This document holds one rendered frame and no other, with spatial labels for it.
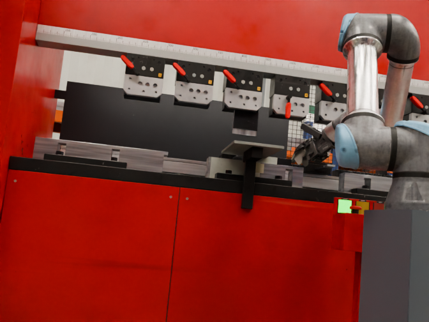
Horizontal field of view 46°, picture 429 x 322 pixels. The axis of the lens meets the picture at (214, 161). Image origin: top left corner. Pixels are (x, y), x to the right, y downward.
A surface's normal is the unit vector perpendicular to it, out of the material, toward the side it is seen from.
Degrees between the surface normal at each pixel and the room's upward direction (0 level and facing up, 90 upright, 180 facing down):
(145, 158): 90
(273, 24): 90
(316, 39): 90
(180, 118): 90
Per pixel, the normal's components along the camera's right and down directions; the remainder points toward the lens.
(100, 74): 0.51, -0.07
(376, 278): -0.93, -0.14
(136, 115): 0.15, -0.12
